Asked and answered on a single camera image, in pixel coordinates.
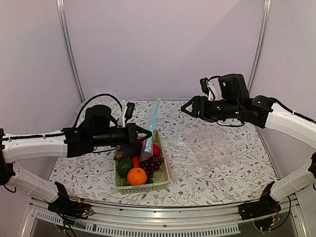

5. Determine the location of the front aluminium rail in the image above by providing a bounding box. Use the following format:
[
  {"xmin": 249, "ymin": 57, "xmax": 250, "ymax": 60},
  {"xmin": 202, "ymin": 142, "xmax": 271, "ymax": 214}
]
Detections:
[{"xmin": 28, "ymin": 200, "xmax": 299, "ymax": 237}]

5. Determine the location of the orange carrot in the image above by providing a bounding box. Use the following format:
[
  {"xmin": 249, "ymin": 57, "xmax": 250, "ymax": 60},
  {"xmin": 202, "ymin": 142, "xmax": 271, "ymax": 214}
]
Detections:
[{"xmin": 131, "ymin": 156, "xmax": 140, "ymax": 168}]

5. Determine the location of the clear zip bag blue zipper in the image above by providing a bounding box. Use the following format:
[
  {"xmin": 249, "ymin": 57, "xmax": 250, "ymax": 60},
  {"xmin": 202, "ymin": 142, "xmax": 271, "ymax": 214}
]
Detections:
[{"xmin": 138, "ymin": 98, "xmax": 162, "ymax": 163}]

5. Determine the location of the clear bag at back corner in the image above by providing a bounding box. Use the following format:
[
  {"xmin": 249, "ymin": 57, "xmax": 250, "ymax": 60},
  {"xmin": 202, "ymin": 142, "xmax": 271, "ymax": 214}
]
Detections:
[{"xmin": 83, "ymin": 96, "xmax": 121, "ymax": 117}]

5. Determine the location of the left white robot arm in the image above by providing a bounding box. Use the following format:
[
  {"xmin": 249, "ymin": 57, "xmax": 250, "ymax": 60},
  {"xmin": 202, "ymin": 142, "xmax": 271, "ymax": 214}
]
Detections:
[{"xmin": 0, "ymin": 123, "xmax": 152, "ymax": 216}]

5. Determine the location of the left aluminium frame post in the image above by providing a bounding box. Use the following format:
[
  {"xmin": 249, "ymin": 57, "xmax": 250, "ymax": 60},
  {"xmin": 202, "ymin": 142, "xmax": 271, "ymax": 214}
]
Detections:
[{"xmin": 56, "ymin": 0, "xmax": 85, "ymax": 103}]

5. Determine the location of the right aluminium frame post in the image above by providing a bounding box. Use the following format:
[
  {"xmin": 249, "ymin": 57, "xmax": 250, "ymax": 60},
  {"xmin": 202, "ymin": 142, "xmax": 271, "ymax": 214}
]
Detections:
[{"xmin": 247, "ymin": 0, "xmax": 272, "ymax": 94}]

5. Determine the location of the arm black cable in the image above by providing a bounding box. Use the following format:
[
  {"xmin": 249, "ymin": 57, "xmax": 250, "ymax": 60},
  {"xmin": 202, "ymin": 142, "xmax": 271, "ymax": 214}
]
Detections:
[
  {"xmin": 271, "ymin": 97, "xmax": 316, "ymax": 124},
  {"xmin": 71, "ymin": 93, "xmax": 123, "ymax": 134}
]

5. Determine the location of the green pepper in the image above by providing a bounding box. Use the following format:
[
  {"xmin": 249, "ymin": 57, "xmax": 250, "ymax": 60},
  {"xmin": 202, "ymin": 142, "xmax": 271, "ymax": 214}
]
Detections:
[{"xmin": 117, "ymin": 158, "xmax": 134, "ymax": 179}]

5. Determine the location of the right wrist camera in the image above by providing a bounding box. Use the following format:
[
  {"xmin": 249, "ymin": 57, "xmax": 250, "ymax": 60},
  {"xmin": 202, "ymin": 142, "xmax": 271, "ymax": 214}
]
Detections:
[{"xmin": 199, "ymin": 76, "xmax": 219, "ymax": 101}]

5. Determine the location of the orange fruit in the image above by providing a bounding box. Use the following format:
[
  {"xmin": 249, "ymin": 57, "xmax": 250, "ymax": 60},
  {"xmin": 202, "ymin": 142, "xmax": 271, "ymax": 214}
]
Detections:
[{"xmin": 127, "ymin": 168, "xmax": 148, "ymax": 186}]

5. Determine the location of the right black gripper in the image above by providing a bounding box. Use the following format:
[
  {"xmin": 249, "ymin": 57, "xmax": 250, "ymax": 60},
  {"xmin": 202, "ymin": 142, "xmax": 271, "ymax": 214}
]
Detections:
[{"xmin": 181, "ymin": 95, "xmax": 240, "ymax": 122}]

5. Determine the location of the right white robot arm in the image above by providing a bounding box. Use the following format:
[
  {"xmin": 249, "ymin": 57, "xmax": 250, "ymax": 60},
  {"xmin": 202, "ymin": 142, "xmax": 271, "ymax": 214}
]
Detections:
[{"xmin": 181, "ymin": 96, "xmax": 316, "ymax": 215}]

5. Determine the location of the crumpled clear plastic bag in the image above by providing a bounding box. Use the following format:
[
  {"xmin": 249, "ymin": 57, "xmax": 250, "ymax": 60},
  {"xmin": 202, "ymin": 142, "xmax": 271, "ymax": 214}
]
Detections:
[{"xmin": 163, "ymin": 126, "xmax": 236, "ymax": 183}]

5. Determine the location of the purple eggplant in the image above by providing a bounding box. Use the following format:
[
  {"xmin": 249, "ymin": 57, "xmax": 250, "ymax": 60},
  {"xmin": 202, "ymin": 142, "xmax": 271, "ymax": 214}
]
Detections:
[{"xmin": 114, "ymin": 145, "xmax": 141, "ymax": 160}]

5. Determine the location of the aluminium frame post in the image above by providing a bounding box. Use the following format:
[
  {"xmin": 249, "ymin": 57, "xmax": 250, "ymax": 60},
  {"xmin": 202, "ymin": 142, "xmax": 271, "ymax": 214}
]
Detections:
[
  {"xmin": 247, "ymin": 0, "xmax": 272, "ymax": 94},
  {"xmin": 56, "ymin": 0, "xmax": 85, "ymax": 103}
]

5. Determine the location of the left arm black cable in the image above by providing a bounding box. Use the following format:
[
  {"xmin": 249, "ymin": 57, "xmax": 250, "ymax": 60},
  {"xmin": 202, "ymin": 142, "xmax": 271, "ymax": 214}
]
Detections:
[{"xmin": 71, "ymin": 93, "xmax": 123, "ymax": 134}]

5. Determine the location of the green plastic basket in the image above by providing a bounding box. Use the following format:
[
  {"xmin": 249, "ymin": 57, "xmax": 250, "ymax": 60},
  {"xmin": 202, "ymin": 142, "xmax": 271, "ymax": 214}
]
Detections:
[{"xmin": 115, "ymin": 130, "xmax": 169, "ymax": 194}]

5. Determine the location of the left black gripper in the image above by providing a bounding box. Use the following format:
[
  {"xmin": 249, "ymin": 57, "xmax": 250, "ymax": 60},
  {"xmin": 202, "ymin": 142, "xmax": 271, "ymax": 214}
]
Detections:
[{"xmin": 91, "ymin": 123, "xmax": 152, "ymax": 148}]

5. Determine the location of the red apple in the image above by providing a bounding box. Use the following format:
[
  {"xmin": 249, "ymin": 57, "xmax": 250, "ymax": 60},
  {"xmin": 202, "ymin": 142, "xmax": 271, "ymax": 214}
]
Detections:
[{"xmin": 152, "ymin": 144, "xmax": 161, "ymax": 157}]

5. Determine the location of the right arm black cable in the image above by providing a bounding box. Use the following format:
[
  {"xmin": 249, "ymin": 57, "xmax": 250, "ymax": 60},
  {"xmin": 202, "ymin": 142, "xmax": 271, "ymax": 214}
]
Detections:
[{"xmin": 271, "ymin": 97, "xmax": 316, "ymax": 124}]

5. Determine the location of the dark red grape bunch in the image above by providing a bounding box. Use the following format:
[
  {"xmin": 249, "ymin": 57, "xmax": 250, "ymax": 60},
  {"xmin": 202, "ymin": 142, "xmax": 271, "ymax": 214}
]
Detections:
[{"xmin": 139, "ymin": 156, "xmax": 164, "ymax": 184}]

